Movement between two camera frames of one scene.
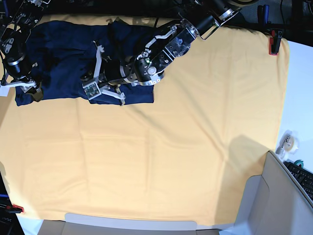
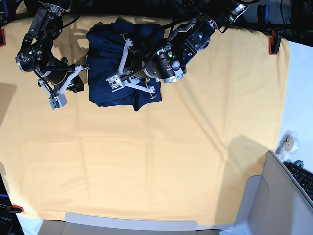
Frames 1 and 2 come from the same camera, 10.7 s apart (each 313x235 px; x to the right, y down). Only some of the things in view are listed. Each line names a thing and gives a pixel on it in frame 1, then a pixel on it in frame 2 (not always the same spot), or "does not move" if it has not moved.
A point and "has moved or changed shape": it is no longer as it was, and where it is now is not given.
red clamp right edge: [275, 40] does not move
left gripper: [28, 86] to [58, 78]
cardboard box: [275, 202] does not move
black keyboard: [305, 176] does not move
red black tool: [14, 209] does not move
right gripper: [106, 75] to [129, 74]
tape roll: [289, 144] does not move
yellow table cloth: [188, 156] does not move
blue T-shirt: [63, 57] has moved or changed shape
